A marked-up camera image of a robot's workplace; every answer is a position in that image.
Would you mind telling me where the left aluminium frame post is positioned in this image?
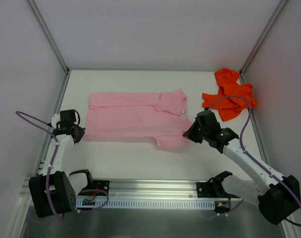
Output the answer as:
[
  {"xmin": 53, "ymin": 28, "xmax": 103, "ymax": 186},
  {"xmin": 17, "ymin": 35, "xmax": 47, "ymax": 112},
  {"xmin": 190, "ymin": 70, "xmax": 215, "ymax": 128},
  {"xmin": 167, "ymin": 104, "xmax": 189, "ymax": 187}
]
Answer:
[{"xmin": 26, "ymin": 0, "xmax": 69, "ymax": 74}]

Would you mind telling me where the aluminium mounting rail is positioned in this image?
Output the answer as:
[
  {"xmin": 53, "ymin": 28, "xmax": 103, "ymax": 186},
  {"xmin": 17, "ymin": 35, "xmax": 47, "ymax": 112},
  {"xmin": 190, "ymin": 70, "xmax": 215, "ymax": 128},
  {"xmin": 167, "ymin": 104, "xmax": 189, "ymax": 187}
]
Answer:
[{"xmin": 19, "ymin": 178, "xmax": 245, "ymax": 200}]

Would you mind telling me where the aluminium frame post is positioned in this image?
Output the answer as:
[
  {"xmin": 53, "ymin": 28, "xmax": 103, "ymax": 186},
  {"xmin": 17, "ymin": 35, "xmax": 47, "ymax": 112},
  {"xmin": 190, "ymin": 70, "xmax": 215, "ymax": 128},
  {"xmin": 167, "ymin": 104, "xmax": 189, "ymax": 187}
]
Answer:
[
  {"xmin": 26, "ymin": 0, "xmax": 69, "ymax": 74},
  {"xmin": 240, "ymin": 0, "xmax": 289, "ymax": 75}
]

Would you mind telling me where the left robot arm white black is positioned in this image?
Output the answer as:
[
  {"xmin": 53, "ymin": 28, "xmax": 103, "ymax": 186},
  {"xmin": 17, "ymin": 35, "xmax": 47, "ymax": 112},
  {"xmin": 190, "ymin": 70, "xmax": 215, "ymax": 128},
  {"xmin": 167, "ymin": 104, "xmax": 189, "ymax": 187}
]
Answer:
[{"xmin": 29, "ymin": 109, "xmax": 94, "ymax": 218}]

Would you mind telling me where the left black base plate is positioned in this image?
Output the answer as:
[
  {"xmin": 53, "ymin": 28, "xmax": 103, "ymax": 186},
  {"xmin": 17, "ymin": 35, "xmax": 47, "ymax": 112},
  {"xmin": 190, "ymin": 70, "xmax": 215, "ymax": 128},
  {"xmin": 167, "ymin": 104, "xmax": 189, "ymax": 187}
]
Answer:
[{"xmin": 92, "ymin": 179, "xmax": 110, "ymax": 196}]

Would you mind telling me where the right aluminium frame post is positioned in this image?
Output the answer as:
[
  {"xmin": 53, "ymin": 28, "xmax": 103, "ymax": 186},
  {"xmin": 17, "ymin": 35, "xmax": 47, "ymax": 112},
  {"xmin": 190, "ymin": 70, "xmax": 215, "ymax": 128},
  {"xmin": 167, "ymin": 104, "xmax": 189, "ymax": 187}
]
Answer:
[{"xmin": 240, "ymin": 0, "xmax": 289, "ymax": 75}]

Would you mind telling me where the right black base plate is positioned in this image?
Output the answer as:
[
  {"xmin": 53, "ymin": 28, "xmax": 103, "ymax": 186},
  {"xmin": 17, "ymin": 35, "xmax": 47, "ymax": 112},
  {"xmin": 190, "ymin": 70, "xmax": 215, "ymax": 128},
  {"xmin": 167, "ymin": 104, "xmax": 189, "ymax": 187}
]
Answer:
[{"xmin": 196, "ymin": 182, "xmax": 230, "ymax": 198}]

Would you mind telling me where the white slotted cable duct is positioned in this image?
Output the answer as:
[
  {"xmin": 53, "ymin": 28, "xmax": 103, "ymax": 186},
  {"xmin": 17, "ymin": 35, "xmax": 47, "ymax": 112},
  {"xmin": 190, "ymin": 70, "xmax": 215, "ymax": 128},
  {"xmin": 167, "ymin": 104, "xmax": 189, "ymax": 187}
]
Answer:
[{"xmin": 73, "ymin": 197, "xmax": 216, "ymax": 210}]

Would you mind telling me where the pink t shirt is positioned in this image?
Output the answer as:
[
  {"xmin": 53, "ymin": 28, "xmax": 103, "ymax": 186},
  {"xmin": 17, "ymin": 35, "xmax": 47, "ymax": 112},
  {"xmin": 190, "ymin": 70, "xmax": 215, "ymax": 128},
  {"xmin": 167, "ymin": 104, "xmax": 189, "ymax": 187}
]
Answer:
[{"xmin": 84, "ymin": 90, "xmax": 192, "ymax": 148}]

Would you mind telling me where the orange t shirt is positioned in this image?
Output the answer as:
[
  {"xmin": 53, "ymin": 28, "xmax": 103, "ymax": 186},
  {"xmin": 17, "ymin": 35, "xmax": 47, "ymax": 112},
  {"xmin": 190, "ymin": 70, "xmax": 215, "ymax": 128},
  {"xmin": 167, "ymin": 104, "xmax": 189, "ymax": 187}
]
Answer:
[{"xmin": 202, "ymin": 68, "xmax": 257, "ymax": 121}]

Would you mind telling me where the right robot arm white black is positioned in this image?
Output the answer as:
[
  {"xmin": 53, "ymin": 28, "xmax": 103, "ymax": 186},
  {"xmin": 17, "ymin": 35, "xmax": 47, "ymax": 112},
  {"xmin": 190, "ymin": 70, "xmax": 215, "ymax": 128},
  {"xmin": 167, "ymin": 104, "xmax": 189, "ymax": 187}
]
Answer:
[{"xmin": 183, "ymin": 110, "xmax": 301, "ymax": 225}]

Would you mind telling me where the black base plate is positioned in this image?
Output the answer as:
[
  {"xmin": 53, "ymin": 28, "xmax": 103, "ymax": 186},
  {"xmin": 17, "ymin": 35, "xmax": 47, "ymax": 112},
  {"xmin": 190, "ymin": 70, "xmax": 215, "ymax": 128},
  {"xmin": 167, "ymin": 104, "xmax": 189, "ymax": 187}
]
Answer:
[
  {"xmin": 92, "ymin": 179, "xmax": 110, "ymax": 196},
  {"xmin": 196, "ymin": 182, "xmax": 230, "ymax": 198}
]

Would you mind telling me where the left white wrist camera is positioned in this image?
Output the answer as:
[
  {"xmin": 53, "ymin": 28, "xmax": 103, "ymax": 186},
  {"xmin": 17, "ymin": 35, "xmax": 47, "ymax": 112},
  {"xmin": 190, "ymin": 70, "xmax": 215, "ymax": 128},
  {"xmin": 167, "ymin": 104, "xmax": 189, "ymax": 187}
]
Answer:
[{"xmin": 48, "ymin": 114, "xmax": 60, "ymax": 128}]

